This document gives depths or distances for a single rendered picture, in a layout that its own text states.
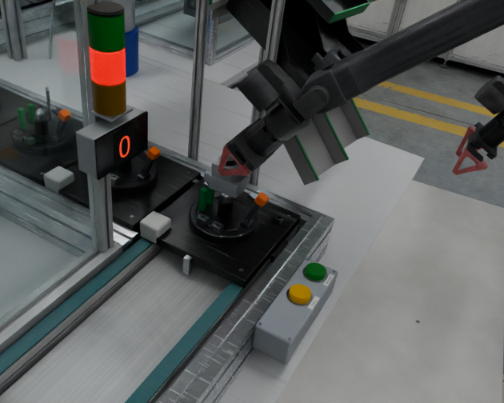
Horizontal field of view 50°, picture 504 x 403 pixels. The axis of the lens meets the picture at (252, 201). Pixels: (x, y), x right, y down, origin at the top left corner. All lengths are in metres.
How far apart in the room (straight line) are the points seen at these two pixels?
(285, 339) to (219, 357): 0.12
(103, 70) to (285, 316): 0.50
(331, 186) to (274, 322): 0.61
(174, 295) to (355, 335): 0.36
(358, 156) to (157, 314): 0.86
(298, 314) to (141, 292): 0.29
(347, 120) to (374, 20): 3.62
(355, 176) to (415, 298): 0.45
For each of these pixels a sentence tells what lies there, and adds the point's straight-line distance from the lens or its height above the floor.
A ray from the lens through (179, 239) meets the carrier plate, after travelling 1.07.
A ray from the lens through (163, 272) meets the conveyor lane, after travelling 1.08.
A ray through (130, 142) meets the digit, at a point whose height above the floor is 1.20.
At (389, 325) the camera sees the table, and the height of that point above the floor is 0.86.
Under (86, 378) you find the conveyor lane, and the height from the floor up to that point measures 0.92.
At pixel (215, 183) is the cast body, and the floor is 1.07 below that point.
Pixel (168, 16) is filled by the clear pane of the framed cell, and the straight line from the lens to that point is 2.13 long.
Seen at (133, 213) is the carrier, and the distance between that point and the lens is 1.12.
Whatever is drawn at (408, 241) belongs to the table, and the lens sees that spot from 1.37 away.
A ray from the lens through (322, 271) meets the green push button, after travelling 1.04.
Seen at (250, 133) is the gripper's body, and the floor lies 1.20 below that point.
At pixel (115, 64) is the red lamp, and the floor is 1.34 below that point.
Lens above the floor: 1.67
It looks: 37 degrees down
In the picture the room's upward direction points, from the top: 8 degrees clockwise
